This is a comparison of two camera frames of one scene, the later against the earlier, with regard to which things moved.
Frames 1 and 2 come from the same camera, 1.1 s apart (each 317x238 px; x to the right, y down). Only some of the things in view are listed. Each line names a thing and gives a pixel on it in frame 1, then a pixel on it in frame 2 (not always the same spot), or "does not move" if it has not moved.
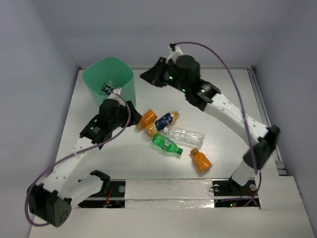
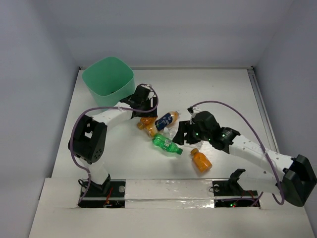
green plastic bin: (114, 71) does not move
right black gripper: (154, 75) → (184, 126)
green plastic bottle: (166, 144) does not move
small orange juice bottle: (200, 158) does not move
